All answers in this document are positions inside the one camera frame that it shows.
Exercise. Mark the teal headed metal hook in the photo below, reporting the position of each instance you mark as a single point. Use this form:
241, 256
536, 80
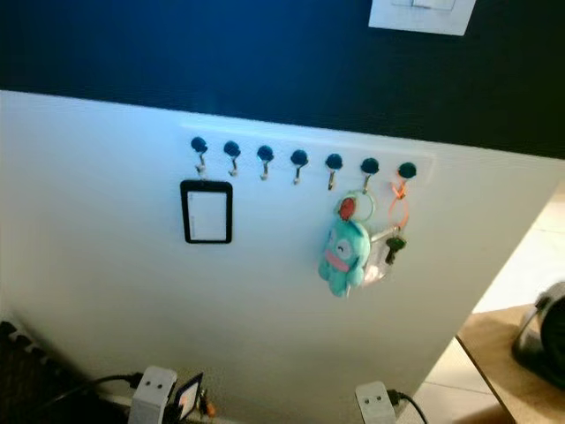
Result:
370, 165
299, 158
232, 148
407, 170
334, 162
199, 144
265, 153

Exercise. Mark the white light switch plate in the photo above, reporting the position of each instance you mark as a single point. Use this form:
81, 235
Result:
424, 16

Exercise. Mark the white hook rail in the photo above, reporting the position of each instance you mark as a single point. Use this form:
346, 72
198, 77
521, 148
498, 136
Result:
318, 143

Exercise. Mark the silver key bunch brown charm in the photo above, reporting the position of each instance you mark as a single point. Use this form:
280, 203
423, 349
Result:
208, 406

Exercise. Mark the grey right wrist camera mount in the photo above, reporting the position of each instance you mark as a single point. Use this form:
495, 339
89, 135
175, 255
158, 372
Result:
373, 405

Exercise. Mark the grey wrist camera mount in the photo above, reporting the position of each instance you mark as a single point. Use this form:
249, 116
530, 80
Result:
373, 405
152, 393

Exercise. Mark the clear acrylic tag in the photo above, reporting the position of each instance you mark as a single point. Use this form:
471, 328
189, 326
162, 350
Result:
378, 261

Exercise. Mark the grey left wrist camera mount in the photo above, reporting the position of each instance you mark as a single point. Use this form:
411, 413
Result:
152, 393

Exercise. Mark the black framed card holder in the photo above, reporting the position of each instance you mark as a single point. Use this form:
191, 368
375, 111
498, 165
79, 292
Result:
184, 212

